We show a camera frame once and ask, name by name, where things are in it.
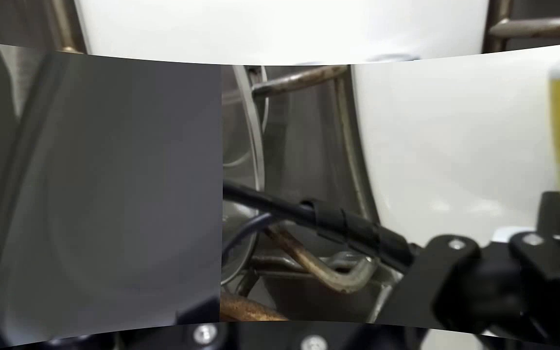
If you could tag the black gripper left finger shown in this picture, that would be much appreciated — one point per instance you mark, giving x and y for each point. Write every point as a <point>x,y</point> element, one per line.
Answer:
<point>447,279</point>

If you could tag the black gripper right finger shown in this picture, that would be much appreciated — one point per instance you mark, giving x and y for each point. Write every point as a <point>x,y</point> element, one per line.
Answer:
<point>554,274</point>

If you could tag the grey frying pan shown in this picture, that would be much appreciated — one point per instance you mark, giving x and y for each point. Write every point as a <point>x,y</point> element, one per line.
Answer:
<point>111,196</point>

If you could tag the white gas stove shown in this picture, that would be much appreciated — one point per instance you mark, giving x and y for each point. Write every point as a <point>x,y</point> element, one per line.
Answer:
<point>441,143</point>

